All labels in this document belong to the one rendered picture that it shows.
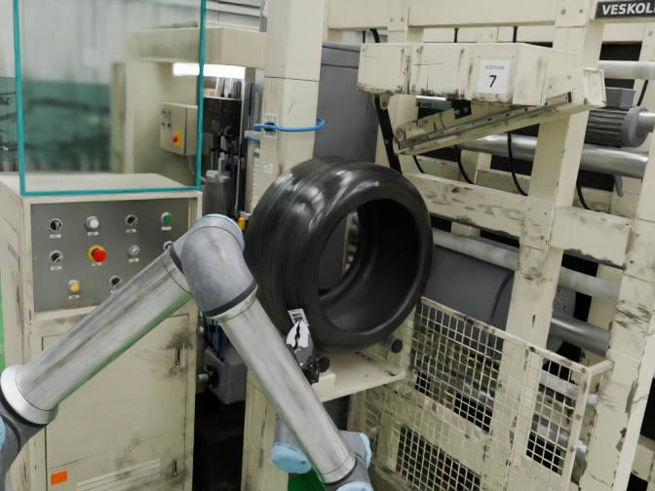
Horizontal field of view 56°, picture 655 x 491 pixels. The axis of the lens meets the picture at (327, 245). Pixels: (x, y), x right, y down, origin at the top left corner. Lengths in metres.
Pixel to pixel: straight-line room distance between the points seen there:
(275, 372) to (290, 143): 0.91
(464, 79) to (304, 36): 0.51
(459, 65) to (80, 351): 1.16
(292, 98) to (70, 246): 0.81
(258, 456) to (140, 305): 1.11
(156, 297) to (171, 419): 1.11
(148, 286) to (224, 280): 0.22
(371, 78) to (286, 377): 1.08
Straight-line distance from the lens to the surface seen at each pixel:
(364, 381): 1.89
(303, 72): 1.94
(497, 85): 1.65
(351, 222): 2.29
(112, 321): 1.34
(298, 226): 1.57
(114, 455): 2.34
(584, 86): 1.68
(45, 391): 1.44
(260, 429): 2.23
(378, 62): 1.97
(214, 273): 1.14
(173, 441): 2.41
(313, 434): 1.28
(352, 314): 2.02
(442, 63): 1.78
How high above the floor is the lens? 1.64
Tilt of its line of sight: 14 degrees down
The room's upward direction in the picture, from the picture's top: 5 degrees clockwise
